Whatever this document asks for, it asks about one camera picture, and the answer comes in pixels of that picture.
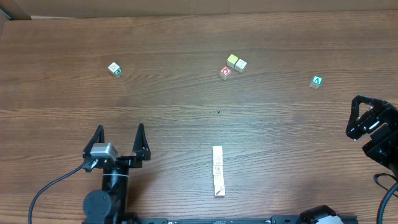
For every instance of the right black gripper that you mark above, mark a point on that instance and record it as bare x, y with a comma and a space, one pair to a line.
382, 131

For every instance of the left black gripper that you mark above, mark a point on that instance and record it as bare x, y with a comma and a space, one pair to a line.
123, 160

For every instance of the yellow letter U block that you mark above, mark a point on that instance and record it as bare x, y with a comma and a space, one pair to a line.
217, 151

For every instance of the white animal picture block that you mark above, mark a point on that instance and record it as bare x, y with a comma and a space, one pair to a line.
217, 160

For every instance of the white maze picture block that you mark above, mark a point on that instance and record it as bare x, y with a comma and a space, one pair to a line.
217, 170

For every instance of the plain yellow wooden block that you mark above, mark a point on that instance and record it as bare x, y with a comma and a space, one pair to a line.
218, 180

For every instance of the hammer picture wooden block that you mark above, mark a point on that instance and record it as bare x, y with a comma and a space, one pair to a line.
219, 190

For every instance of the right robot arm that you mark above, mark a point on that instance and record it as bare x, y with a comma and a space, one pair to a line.
382, 147

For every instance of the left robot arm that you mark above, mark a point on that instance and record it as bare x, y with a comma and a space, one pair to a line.
108, 205

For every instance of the green letter A block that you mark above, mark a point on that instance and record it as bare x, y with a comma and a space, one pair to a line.
316, 82

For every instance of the green sided wooden block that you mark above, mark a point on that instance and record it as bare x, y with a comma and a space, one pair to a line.
115, 69

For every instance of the red letter block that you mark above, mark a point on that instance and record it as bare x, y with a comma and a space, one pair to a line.
225, 72

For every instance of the white block with lines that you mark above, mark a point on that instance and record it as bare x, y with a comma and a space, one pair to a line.
240, 65

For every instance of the yellow top block far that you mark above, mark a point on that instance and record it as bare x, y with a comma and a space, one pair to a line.
231, 61

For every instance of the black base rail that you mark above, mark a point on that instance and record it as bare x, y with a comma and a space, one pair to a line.
320, 214

